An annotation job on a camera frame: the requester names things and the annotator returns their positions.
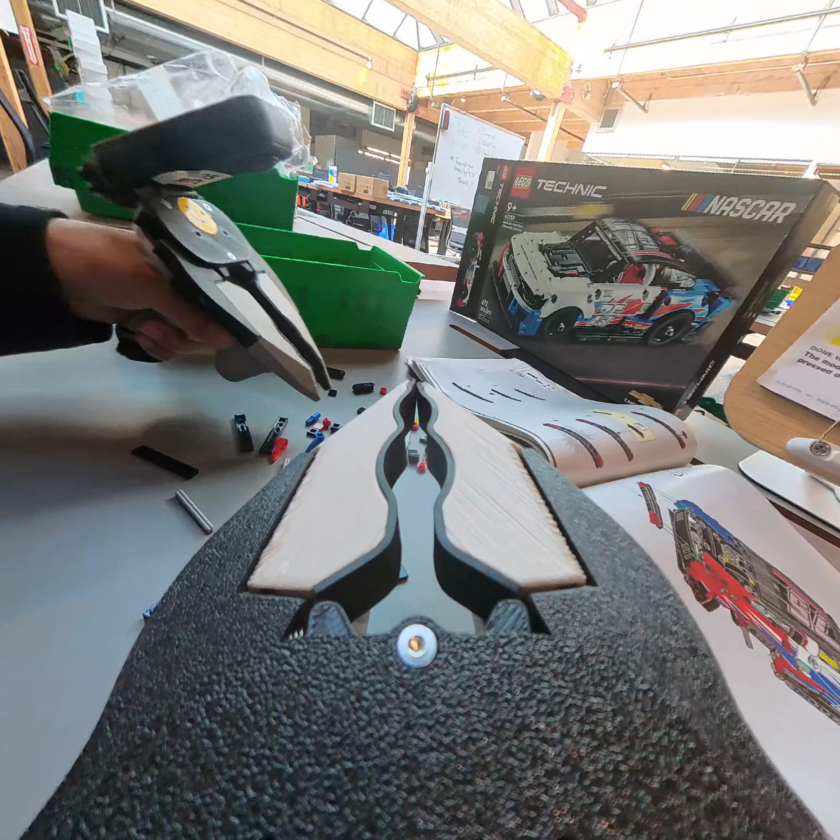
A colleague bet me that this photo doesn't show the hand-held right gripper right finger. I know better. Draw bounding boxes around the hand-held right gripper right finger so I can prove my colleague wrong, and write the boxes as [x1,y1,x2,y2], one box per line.
[417,381,588,622]

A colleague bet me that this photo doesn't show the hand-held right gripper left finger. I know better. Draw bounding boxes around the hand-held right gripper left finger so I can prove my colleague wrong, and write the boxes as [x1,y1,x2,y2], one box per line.
[247,379,417,622]

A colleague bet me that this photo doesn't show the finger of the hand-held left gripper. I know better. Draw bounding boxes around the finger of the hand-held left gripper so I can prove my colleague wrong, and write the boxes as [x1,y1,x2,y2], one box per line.
[211,279,323,401]
[249,264,333,390]

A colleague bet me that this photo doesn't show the cluster of small toy bricks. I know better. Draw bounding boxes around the cluster of small toy bricks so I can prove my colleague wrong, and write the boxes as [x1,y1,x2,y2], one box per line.
[305,390,431,473]

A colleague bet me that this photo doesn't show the person's left forearm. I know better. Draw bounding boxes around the person's left forearm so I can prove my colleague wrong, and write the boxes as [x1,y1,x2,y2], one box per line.
[0,203,116,358]

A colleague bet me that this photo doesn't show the grey desk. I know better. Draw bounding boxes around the grey desk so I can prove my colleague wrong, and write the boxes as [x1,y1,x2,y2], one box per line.
[0,157,840,840]

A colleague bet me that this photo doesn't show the person's left hand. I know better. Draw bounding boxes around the person's left hand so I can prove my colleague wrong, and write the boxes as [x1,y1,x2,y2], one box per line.
[49,217,237,362]

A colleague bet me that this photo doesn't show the clear plastic bag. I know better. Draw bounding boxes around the clear plastic bag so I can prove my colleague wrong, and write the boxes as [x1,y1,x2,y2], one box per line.
[42,49,312,172]

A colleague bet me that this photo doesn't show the open instruction booklet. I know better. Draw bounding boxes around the open instruction booklet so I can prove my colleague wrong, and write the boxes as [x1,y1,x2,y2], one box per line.
[406,357,840,840]

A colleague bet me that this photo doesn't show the grey toy axle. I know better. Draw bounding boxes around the grey toy axle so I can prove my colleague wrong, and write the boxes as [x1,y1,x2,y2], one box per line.
[174,489,215,534]

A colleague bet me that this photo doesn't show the black flat toy beam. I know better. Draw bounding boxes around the black flat toy beam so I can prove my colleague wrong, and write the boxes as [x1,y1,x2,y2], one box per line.
[131,445,200,480]

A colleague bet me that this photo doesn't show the whiteboard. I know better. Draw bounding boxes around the whiteboard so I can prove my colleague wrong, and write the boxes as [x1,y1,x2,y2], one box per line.
[428,104,526,212]

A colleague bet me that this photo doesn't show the curved wooden board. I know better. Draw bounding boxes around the curved wooden board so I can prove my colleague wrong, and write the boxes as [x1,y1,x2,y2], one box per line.
[724,262,840,487]

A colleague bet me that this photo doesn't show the white flat stand base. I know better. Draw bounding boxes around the white flat stand base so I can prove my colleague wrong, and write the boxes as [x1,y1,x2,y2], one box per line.
[738,451,840,526]

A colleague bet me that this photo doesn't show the black toy car kit box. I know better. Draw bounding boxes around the black toy car kit box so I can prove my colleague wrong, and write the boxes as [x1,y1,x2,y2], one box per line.
[449,156,840,421]

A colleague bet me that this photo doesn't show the white printed paper sheet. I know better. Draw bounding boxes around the white printed paper sheet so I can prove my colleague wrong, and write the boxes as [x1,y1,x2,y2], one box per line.
[758,298,840,421]

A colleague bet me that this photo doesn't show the white stand post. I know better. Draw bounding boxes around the white stand post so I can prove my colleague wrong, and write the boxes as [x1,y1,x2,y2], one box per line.
[786,436,840,483]

